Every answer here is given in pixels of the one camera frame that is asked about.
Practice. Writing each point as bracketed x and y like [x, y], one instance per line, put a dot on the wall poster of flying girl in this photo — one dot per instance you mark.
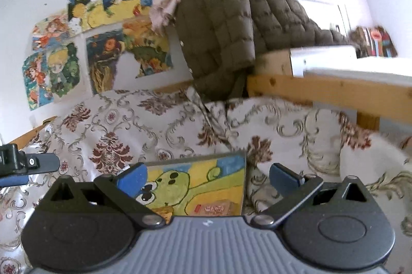
[50, 32]

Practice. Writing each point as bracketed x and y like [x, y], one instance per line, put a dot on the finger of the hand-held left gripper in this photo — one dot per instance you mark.
[13, 181]
[41, 163]

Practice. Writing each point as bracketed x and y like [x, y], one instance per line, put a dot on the red biscuit packet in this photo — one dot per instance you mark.
[214, 209]

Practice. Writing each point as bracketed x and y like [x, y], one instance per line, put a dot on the floral printed blanket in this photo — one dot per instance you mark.
[128, 126]

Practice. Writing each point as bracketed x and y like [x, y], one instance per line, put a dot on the wall poster of orange-haired girl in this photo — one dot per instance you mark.
[35, 81]

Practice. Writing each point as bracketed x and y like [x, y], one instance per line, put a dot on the orange and brown wall poster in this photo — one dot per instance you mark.
[106, 58]

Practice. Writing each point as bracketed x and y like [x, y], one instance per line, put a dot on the wooden bed frame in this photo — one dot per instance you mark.
[322, 89]

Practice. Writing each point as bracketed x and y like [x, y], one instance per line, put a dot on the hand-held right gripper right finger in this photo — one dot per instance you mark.
[283, 179]

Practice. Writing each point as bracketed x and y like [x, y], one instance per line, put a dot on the grey tray with painted bottom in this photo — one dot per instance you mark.
[199, 177]

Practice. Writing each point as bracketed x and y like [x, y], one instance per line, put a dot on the wall poster of blond figure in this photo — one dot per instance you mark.
[62, 68]

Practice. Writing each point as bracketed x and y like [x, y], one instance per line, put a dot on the white shelf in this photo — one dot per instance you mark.
[322, 58]

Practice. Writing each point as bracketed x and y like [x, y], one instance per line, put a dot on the brown puffer jacket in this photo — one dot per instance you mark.
[219, 29]

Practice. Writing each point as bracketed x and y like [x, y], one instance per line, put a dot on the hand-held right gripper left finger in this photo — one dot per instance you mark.
[132, 179]

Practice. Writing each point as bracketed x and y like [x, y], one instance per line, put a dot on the yellow and dark wall poster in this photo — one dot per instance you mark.
[83, 8]

